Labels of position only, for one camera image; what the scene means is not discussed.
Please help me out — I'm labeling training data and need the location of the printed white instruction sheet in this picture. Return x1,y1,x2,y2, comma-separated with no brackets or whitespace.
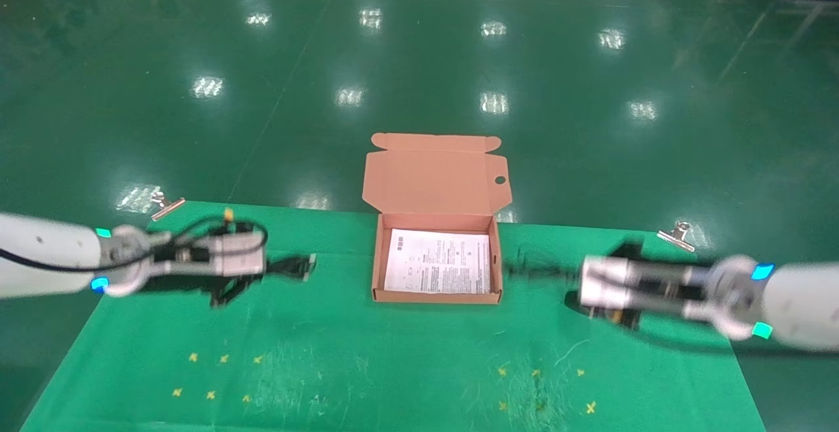
383,227,492,295

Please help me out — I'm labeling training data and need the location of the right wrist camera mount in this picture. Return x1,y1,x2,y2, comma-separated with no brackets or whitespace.
579,256,633,309

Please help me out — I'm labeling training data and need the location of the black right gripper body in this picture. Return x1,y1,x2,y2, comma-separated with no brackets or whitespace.
628,268,712,316

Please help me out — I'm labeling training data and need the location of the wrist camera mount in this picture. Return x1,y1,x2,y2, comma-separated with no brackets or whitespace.
208,234,267,277
579,256,633,309

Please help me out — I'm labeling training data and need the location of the open cardboard mailer box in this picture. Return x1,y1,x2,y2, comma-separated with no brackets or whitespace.
362,132,513,305

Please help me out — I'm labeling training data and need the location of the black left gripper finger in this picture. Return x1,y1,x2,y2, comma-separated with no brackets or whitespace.
208,277,248,308

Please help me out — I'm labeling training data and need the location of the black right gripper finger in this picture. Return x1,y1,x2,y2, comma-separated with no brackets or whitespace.
606,241,648,261
587,306,642,332

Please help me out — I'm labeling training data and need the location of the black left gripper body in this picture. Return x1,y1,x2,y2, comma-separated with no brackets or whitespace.
154,242,212,270

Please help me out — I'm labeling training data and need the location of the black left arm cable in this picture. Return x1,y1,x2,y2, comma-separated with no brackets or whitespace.
0,217,268,270

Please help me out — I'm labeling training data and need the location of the silver binder clip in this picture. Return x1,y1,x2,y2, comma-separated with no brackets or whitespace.
149,189,187,222
657,221,697,253

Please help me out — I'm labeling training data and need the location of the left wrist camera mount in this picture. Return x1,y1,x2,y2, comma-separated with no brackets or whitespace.
208,234,267,277

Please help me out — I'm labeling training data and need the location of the green table cloth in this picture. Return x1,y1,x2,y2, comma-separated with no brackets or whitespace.
20,201,768,432

